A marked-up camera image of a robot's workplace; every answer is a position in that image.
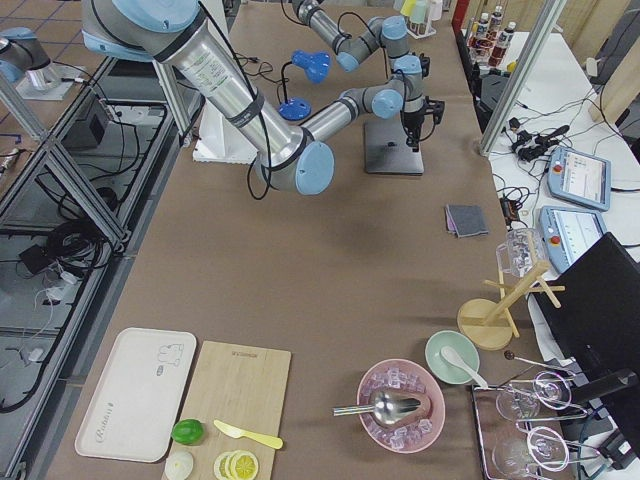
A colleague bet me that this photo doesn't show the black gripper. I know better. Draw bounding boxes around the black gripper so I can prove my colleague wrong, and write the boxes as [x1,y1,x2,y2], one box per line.
[402,97,445,152]

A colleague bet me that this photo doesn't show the black lamp power cable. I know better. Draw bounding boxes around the black lamp power cable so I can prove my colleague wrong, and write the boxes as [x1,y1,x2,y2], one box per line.
[234,52,286,86]

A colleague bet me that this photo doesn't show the green lime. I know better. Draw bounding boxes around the green lime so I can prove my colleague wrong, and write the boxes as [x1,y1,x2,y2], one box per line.
[171,419,204,445]

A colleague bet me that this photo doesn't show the grey laptop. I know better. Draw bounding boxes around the grey laptop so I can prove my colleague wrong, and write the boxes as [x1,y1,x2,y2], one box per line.
[364,119,424,176]

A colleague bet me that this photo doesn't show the aluminium frame post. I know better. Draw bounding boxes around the aluminium frame post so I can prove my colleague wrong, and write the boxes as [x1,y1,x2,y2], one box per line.
[478,0,567,157]

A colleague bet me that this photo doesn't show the clear glass mug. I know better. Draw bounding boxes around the clear glass mug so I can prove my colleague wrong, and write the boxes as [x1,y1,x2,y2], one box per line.
[496,228,548,278]

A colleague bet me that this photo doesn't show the yellow plastic knife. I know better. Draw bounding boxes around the yellow plastic knife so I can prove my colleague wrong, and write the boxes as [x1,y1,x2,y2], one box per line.
[213,419,284,450]

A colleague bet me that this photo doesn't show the white cup rack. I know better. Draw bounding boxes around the white cup rack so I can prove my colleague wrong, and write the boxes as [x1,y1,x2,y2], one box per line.
[393,0,443,39]

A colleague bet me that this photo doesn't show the green bowl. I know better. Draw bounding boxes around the green bowl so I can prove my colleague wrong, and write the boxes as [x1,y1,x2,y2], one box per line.
[424,329,480,386]

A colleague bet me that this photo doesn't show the grey folded cloth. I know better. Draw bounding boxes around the grey folded cloth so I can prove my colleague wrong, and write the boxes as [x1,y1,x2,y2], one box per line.
[444,204,489,238]

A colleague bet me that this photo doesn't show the blue tablet pendant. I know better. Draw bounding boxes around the blue tablet pendant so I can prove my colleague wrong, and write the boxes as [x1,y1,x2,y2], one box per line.
[547,147,612,212]
[539,206,607,273]

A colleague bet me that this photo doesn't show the lemon slices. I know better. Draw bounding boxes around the lemon slices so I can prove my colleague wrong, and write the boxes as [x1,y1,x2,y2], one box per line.
[213,450,259,480]

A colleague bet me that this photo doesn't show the wooden cutting board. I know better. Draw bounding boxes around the wooden cutting board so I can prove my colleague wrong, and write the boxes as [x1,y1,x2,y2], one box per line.
[170,341,291,479]

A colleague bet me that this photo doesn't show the black glass tray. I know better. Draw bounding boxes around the black glass tray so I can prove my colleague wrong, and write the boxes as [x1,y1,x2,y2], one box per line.
[471,372,605,479]

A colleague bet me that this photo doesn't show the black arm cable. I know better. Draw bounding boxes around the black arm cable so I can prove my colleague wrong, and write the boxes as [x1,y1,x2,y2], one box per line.
[199,0,281,201]

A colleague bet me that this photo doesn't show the wooden stand with round base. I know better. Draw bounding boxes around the wooden stand with round base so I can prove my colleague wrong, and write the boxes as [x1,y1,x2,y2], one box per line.
[457,260,565,351]

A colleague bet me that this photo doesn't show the pink bowl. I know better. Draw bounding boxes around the pink bowl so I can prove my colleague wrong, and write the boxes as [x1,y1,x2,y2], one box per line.
[356,359,445,454]

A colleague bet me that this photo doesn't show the cream plastic tray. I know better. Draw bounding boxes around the cream plastic tray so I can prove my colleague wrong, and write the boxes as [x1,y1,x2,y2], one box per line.
[74,327,197,463]

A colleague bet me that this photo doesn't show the white ceramic spoon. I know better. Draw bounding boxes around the white ceramic spoon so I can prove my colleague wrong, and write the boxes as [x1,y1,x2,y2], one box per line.
[440,346,489,389]

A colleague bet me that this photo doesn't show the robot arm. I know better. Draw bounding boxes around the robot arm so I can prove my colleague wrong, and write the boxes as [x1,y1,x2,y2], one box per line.
[81,1,444,195]
[292,1,410,72]

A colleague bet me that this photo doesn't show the black monitor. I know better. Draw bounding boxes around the black monitor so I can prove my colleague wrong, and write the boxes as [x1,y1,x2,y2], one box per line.
[531,233,639,380]

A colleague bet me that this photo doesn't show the half onion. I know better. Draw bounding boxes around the half onion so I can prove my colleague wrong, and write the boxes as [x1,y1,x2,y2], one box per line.
[164,451,194,480]

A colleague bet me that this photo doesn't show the metal ice scoop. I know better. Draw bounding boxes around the metal ice scoop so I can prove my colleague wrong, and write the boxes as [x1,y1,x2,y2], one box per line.
[332,389,432,427]

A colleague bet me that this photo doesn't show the blue desk lamp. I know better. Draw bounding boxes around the blue desk lamp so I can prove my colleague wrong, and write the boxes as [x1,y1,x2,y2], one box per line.
[277,48,332,120]

